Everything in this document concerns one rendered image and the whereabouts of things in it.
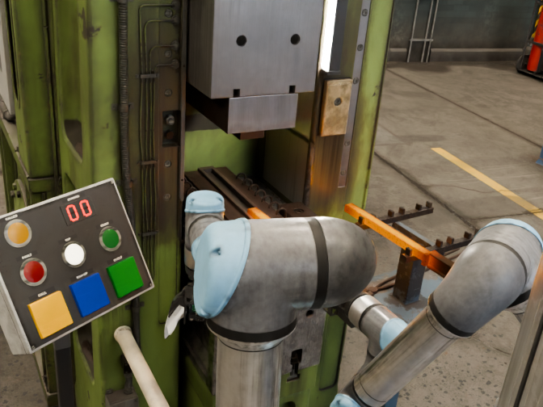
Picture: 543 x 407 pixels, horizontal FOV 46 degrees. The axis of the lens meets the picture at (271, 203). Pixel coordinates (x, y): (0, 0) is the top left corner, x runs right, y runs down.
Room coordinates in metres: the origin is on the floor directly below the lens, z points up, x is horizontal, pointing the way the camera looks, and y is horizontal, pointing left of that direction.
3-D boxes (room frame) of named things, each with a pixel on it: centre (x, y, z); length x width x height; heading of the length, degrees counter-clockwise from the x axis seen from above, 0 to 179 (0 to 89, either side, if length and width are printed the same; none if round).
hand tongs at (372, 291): (1.89, -0.50, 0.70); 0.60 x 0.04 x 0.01; 132
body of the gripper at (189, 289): (1.11, 0.13, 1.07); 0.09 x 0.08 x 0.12; 7
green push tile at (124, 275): (1.24, 0.32, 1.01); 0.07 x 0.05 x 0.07; 145
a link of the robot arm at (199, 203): (1.11, 0.13, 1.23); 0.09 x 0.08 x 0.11; 15
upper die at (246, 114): (1.77, 0.15, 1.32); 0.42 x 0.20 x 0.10; 30
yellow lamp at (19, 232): (1.13, 0.51, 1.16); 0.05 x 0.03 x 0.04; 120
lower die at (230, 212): (1.77, 0.15, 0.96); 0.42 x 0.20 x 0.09; 30
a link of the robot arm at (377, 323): (1.10, -0.27, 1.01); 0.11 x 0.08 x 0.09; 30
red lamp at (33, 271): (1.10, 0.47, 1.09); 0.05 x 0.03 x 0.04; 120
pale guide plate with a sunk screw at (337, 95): (1.86, -0.17, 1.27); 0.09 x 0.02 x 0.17; 120
